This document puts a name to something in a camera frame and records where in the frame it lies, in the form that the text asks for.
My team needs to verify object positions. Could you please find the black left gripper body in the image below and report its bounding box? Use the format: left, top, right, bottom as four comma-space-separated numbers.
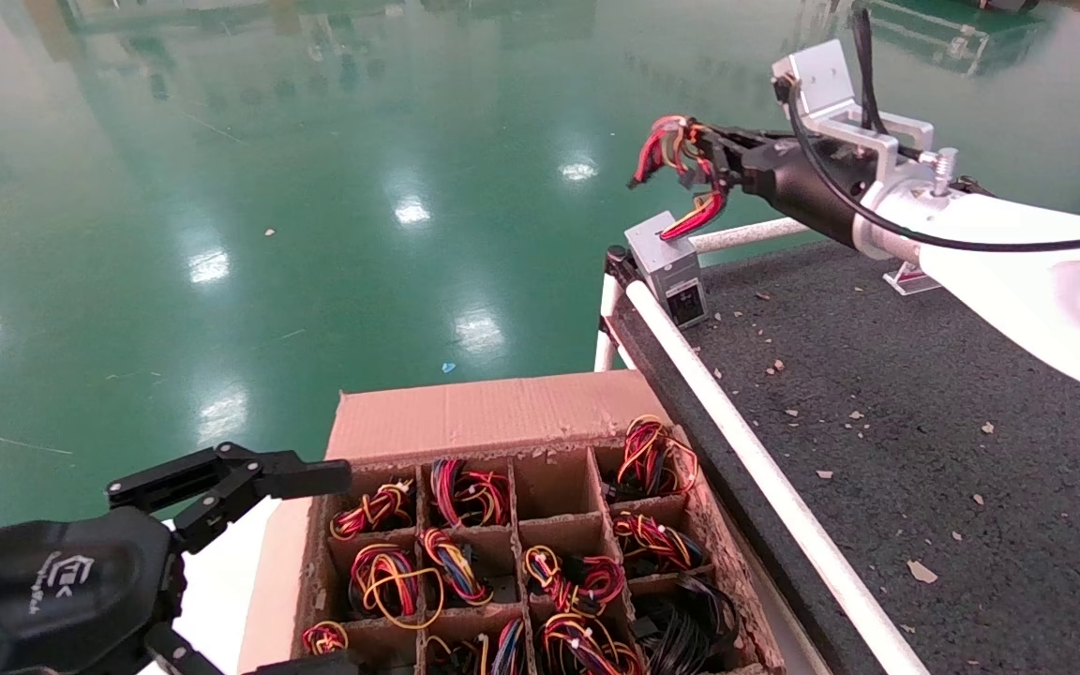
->
0, 506, 189, 675

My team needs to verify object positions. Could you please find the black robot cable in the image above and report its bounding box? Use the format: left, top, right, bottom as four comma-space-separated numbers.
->
851, 7, 883, 137
787, 80, 1080, 256

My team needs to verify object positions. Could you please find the small white table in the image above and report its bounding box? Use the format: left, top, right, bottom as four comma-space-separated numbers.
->
132, 497, 316, 675

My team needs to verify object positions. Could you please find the power supply with coloured wires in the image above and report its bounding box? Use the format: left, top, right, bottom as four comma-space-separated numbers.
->
346, 542, 447, 631
427, 457, 511, 528
521, 544, 630, 620
301, 619, 352, 657
423, 614, 530, 675
329, 478, 416, 543
601, 414, 700, 504
416, 527, 520, 608
535, 612, 646, 675
608, 509, 708, 580
624, 114, 738, 331

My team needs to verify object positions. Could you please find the cardboard box with dividers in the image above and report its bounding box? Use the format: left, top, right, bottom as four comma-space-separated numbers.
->
238, 368, 789, 675

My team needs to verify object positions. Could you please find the black flight case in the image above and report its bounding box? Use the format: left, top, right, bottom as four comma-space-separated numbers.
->
854, 0, 1052, 78

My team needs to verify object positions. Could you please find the power supply with black wires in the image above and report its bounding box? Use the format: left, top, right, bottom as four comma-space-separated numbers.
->
632, 572, 740, 675

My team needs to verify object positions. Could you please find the clear acrylic sign holder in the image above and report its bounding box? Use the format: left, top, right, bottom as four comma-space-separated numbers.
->
882, 261, 942, 297

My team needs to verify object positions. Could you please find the white-railed work table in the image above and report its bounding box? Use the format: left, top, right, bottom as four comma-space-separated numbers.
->
593, 217, 935, 675

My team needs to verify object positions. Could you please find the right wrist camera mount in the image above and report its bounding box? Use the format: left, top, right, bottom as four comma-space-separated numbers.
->
772, 37, 963, 198

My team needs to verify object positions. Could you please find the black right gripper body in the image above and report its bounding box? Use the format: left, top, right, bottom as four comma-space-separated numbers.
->
740, 131, 883, 252

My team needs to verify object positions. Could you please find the white-railed dark conveyor table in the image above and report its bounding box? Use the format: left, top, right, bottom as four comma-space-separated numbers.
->
610, 239, 1080, 675

